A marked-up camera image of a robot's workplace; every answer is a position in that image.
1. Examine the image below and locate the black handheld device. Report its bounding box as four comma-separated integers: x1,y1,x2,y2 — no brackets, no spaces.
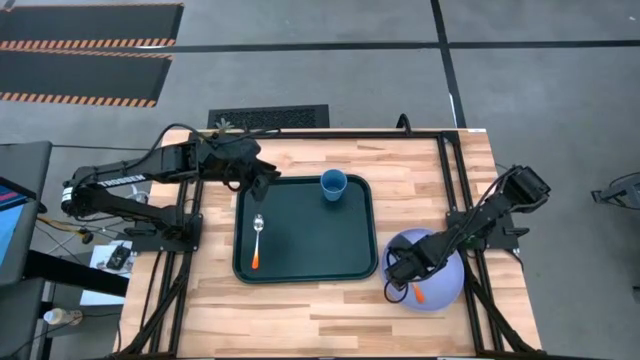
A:
106,243,132,272

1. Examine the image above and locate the clear plastic bottle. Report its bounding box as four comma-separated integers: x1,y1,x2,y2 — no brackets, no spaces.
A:
43,308,84,326

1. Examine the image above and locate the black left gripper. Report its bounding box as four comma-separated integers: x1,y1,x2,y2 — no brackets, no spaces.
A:
219,135,282,202

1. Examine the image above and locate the blue plastic cup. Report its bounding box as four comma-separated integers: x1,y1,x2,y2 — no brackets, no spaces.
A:
319,168,349,203

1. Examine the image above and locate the orange-handled metal spoon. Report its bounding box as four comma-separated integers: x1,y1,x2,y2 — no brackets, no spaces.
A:
251,213,265,271

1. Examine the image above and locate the black floor vent grate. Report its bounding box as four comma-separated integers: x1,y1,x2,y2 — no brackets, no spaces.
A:
207,104,331,130

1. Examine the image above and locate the black aluminium table frame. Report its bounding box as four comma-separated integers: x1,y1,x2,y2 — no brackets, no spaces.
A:
114,128,541,360

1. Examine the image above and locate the white paper sheet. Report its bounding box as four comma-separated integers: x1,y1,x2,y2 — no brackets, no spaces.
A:
79,239,134,307

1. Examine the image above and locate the screen with blue display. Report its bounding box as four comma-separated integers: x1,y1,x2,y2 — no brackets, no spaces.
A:
0,177,27,271

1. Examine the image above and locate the lavender plastic plate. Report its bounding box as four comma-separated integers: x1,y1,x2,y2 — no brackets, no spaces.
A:
380,228,466,314

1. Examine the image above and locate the dark green plastic tray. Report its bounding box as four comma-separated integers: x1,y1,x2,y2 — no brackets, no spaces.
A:
232,173,380,285

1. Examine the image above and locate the black hazard-striped floor mat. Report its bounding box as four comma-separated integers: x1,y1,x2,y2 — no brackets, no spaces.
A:
0,3,185,51
0,49,174,109

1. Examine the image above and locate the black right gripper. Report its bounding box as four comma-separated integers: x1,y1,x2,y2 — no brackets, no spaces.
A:
387,239,442,292

